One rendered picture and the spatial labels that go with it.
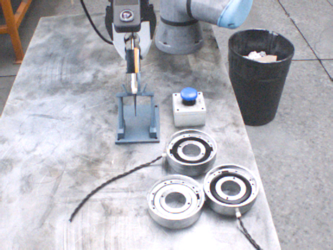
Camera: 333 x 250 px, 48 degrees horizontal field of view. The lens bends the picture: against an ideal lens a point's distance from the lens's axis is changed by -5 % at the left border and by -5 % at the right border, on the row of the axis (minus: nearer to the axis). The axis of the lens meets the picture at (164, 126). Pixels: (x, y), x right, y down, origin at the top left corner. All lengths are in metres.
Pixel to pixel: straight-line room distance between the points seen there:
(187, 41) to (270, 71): 0.83
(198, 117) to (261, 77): 1.05
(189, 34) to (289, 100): 1.32
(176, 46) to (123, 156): 0.43
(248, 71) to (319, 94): 0.71
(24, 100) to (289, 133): 1.48
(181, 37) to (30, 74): 0.45
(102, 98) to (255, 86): 1.09
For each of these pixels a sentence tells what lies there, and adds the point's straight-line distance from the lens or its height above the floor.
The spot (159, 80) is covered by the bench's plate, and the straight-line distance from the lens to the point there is 1.06.
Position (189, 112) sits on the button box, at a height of 0.84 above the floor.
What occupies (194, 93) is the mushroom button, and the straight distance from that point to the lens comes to 0.90.
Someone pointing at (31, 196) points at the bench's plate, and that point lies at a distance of 0.83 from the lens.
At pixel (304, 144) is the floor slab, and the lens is 2.12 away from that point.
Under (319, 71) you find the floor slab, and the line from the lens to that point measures 2.71.
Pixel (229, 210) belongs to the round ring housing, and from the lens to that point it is 0.73.
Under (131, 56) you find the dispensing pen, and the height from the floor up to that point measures 1.01.
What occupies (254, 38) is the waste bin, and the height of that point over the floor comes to 0.37.
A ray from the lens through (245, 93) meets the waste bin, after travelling 2.01.
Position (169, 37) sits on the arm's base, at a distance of 1.16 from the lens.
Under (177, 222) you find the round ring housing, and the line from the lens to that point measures 0.71.
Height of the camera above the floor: 1.42
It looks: 42 degrees down
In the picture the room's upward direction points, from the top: 2 degrees counter-clockwise
